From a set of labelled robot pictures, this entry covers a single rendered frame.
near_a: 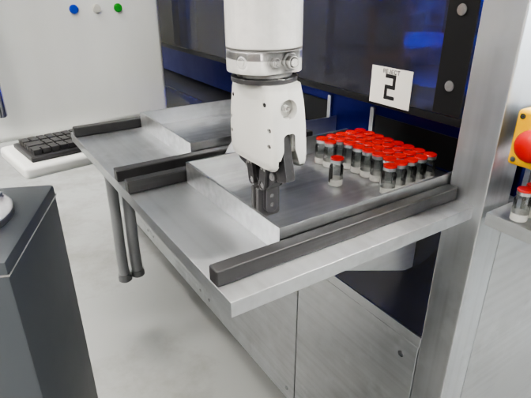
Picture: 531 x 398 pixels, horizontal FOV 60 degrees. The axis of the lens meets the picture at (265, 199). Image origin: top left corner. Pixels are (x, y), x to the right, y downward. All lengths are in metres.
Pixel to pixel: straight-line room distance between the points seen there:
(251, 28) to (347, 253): 0.28
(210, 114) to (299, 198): 0.50
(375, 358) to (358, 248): 0.47
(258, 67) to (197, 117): 0.64
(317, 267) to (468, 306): 0.35
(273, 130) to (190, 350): 1.31
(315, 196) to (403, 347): 0.37
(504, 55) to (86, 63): 1.04
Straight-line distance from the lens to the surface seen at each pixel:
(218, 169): 0.77
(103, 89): 1.41
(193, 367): 1.67
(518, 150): 0.63
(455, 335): 0.84
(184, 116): 1.10
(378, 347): 1.00
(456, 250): 0.77
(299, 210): 0.65
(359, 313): 1.00
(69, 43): 1.37
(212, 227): 0.61
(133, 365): 1.72
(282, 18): 0.49
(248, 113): 0.53
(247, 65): 0.50
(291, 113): 0.52
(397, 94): 0.78
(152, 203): 0.70
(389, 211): 0.63
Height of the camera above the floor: 1.17
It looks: 25 degrees down
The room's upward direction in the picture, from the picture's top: straight up
